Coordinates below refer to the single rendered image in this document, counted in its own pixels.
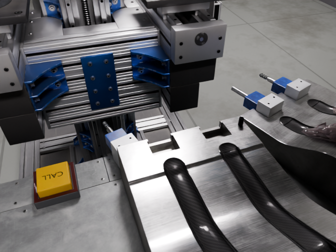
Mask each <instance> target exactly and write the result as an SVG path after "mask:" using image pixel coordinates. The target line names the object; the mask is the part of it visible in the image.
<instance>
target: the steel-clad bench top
mask: <svg viewBox="0 0 336 252"><path fill-rule="evenodd" d="M279 165H280V164H279ZM280 166H281V167H282V169H283V170H284V171H285V172H286V173H287V175H288V176H289V177H290V178H291V180H292V181H293V182H294V183H295V184H296V186H297V187H298V188H299V189H300V190H301V191H302V192H303V193H304V194H305V195H306V196H307V197H309V198H310V199H311V200H312V201H314V202H315V203H317V204H318V205H320V206H321V207H323V208H325V209H326V210H328V211H330V212H331V213H333V214H335V215H336V204H335V203H333V202H332V201H331V200H329V199H328V198H326V197H325V196H324V195H322V194H321V193H319V192H318V191H317V190H315V189H314V188H312V187H311V186H310V185H308V184H307V183H305V182H304V181H303V180H301V179H300V178H298V177H297V176H296V175H294V174H293V173H292V172H290V171H289V170H287V169H286V168H285V167H283V166H282V165H280ZM75 169H76V174H77V180H78V186H79V192H80V197H79V198H75V199H72V200H68V201H65V202H61V203H58V204H54V205H51V206H48V207H44V208H41V209H37V208H36V206H35V204H34V177H33V175H32V176H28V177H25V178H21V179H17V180H13V181H9V182H5V183H1V184H0V252H145V249H144V246H143V243H142V240H141V237H140V234H139V230H138V227H137V224H136V221H135V218H134V215H133V211H132V208H131V205H130V202H129V199H128V196H127V193H126V189H125V186H124V183H123V180H122V176H121V170H120V168H119V166H118V165H117V164H116V162H115V161H114V159H113V155H110V156H106V157H102V158H98V159H94V160H90V161H86V162H83V163H79V164H75Z"/></svg>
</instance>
